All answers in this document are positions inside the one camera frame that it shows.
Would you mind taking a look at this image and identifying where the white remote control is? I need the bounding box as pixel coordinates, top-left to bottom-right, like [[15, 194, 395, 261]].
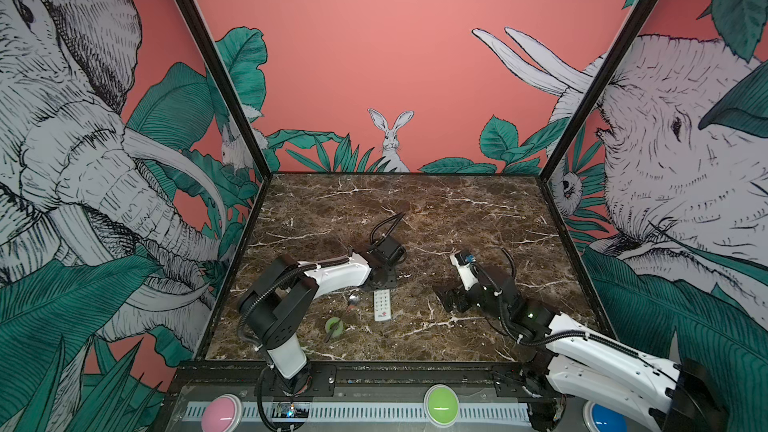
[[373, 289, 392, 322]]

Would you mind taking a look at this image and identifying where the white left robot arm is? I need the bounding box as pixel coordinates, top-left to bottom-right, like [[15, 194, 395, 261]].
[[236, 212, 406, 431]]

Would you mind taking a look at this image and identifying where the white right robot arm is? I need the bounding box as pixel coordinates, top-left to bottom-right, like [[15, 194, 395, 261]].
[[435, 250, 729, 431]]

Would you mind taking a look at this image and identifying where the green tape roll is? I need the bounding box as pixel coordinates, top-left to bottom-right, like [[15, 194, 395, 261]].
[[324, 317, 345, 342]]

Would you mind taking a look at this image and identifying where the green push button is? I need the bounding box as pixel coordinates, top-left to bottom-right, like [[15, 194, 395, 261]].
[[423, 384, 460, 428]]

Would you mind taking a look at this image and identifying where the blue push button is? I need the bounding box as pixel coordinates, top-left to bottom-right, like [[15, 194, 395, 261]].
[[582, 401, 628, 432]]

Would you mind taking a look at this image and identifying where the pink push button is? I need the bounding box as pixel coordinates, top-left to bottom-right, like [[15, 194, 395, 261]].
[[201, 394, 243, 432]]

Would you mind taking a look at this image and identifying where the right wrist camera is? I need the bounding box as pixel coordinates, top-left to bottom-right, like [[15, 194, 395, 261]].
[[450, 252, 479, 291]]

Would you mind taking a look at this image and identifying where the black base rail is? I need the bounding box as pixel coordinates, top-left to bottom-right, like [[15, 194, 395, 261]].
[[169, 360, 557, 401]]

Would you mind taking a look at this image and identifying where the white slotted cable duct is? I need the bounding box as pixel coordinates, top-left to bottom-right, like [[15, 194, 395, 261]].
[[179, 401, 532, 425]]

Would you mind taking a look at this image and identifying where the black left corner post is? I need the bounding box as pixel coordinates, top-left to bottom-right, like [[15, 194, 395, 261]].
[[174, 0, 272, 181]]

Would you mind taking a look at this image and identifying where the black corner post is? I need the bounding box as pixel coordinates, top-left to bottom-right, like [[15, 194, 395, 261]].
[[538, 0, 659, 182], [174, 0, 272, 181]]

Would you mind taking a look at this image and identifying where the black right corner post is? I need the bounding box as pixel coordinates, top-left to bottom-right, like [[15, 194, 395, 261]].
[[538, 0, 659, 182]]

